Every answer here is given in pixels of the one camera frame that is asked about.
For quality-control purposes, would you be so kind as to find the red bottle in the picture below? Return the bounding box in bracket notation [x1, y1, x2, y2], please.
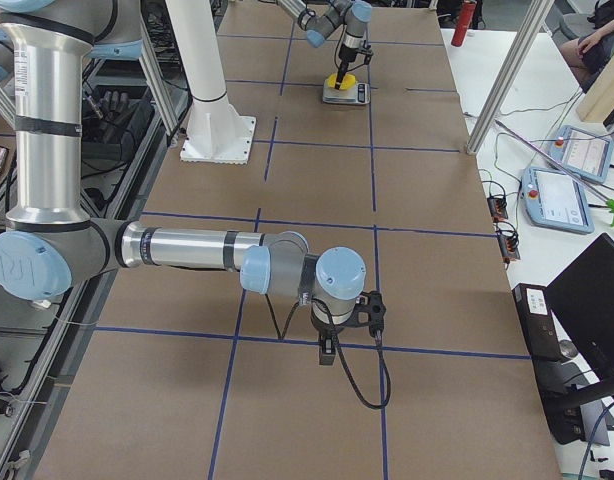
[450, 0, 477, 47]

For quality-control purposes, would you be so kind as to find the black desktop computer box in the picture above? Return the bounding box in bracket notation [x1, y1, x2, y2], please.
[512, 283, 610, 446]

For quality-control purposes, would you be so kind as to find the near teach pendant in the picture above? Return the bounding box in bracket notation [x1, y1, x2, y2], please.
[521, 166, 594, 234]

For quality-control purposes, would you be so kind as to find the yellow mango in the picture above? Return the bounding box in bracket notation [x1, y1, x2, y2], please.
[324, 73, 357, 91]

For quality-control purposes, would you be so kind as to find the far teach pendant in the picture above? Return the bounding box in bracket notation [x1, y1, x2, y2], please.
[549, 125, 614, 184]

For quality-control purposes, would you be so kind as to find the teach pendant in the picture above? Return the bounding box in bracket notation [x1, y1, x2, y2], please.
[521, 166, 594, 234]
[549, 125, 614, 184]

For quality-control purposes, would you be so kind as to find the orange black adapter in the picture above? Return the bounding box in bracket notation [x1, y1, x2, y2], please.
[496, 230, 520, 264]
[487, 195, 508, 223]

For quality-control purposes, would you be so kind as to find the orange black adapter lower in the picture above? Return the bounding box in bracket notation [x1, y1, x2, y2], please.
[496, 230, 520, 264]

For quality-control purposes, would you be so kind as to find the black monitor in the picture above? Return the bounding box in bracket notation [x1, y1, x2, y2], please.
[546, 233, 614, 381]

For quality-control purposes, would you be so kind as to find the aluminium frame post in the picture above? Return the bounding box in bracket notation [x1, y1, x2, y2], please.
[466, 0, 554, 155]

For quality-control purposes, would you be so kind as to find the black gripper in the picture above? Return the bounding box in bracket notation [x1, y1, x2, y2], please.
[311, 319, 343, 366]
[337, 43, 373, 79]

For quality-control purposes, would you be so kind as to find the wooden board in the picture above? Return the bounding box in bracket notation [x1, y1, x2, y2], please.
[576, 55, 614, 123]

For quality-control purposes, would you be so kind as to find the seated person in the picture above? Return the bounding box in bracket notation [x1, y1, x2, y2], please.
[559, 1, 614, 92]

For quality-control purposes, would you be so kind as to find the orange black adapter upper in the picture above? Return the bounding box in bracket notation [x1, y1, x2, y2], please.
[487, 195, 508, 223]

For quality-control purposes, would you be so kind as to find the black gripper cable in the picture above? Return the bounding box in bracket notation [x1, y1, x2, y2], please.
[331, 324, 392, 410]

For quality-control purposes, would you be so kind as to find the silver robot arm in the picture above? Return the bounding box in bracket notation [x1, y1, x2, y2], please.
[275, 0, 373, 93]
[0, 1, 371, 365]

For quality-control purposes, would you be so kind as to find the silver kitchen scale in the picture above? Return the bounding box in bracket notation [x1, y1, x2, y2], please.
[322, 83, 371, 106]

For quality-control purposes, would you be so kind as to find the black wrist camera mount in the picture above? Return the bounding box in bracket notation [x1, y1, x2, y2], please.
[344, 291, 386, 339]

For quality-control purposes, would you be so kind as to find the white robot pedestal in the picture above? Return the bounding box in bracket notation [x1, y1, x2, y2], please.
[166, 0, 256, 164]

